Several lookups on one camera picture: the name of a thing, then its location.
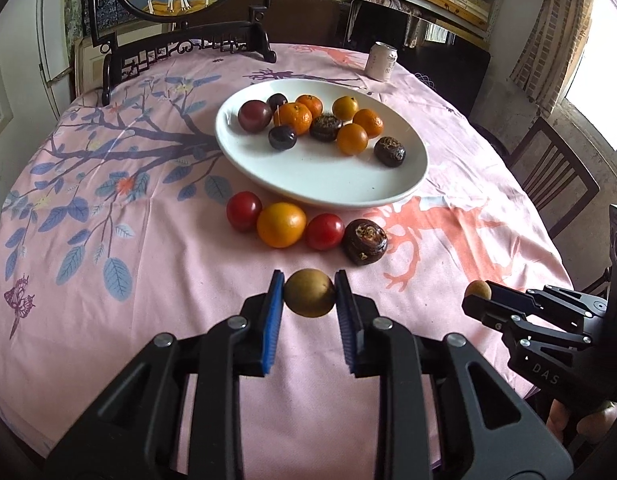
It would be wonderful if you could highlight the white door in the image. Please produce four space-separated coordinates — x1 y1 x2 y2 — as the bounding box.
36 0 72 106

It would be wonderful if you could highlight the beige patterned curtain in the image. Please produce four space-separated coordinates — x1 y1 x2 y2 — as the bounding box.
511 0 598 117

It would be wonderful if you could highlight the smooth orange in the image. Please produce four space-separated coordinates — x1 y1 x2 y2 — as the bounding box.
336 123 369 156
256 202 308 249
332 95 360 121

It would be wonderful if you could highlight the white plate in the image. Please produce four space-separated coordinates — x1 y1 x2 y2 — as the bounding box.
215 78 429 212

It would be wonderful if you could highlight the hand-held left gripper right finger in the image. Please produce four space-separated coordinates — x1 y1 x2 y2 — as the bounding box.
333 269 574 480

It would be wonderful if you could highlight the dark wooden chair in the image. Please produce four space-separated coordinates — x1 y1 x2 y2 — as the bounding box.
508 116 601 231

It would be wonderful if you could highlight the red tomato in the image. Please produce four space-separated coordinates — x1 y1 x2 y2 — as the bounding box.
306 213 345 252
226 191 264 233

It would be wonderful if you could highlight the person's right hand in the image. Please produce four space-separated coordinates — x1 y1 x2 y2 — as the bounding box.
545 400 617 448

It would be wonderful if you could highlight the tangerine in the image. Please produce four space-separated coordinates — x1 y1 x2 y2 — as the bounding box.
274 102 313 137
295 94 324 118
352 108 384 139

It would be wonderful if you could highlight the large dark purple plum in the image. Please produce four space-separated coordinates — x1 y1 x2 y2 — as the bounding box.
237 100 274 134

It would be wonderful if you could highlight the black cabinet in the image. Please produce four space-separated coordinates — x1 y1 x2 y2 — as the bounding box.
345 0 491 118

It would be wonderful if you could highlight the pink printed tablecloth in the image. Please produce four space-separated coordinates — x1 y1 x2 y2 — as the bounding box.
0 42 574 461

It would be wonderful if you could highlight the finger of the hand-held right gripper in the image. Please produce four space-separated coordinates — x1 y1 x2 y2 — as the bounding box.
488 282 611 318
463 295 596 350

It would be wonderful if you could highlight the red tomato middle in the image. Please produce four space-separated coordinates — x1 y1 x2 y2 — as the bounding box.
306 213 345 252

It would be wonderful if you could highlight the red tomato left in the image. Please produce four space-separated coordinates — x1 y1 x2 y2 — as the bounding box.
226 191 264 233

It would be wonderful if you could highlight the brown water chestnut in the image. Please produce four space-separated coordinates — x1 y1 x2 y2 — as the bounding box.
342 219 389 266
373 136 407 168
309 114 344 142

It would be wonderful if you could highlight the bright window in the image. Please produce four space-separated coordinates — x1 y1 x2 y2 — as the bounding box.
558 0 617 166

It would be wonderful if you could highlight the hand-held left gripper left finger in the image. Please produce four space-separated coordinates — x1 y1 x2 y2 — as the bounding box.
46 269 286 480

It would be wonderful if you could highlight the beige drink can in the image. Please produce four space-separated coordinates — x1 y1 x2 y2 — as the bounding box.
365 41 398 82

